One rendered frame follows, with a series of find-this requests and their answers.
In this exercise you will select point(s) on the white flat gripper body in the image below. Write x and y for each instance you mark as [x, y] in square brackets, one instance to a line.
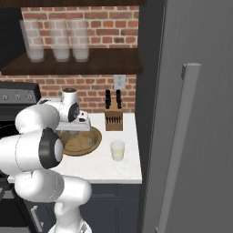
[74, 126]

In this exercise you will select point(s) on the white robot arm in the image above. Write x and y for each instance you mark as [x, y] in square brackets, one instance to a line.
[36, 151]

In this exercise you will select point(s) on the brown wooden bowl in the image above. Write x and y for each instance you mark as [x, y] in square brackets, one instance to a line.
[79, 145]

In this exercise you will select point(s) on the clear ice cube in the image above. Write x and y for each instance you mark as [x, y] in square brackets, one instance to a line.
[90, 141]

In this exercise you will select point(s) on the glass of lemonade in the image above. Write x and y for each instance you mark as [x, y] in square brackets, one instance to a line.
[117, 151]

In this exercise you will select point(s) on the tall clear drinking glass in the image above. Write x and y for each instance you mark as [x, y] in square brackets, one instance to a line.
[60, 39]
[34, 39]
[80, 39]

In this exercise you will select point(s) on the dark fridge side panel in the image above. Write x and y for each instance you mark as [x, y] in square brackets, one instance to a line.
[148, 75]

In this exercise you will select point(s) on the grey fridge door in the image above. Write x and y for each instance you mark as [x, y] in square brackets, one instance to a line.
[209, 121]

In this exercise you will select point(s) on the wooden knife block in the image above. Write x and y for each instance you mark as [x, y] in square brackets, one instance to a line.
[113, 119]

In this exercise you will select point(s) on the black stove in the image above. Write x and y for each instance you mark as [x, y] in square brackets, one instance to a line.
[15, 94]

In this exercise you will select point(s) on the dark wooden shelf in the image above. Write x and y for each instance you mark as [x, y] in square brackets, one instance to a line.
[103, 62]
[72, 2]

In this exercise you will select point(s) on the dark blue cupboard door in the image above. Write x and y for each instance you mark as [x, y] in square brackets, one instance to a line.
[112, 209]

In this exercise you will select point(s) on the white wall outlet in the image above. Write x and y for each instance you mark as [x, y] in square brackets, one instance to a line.
[119, 82]

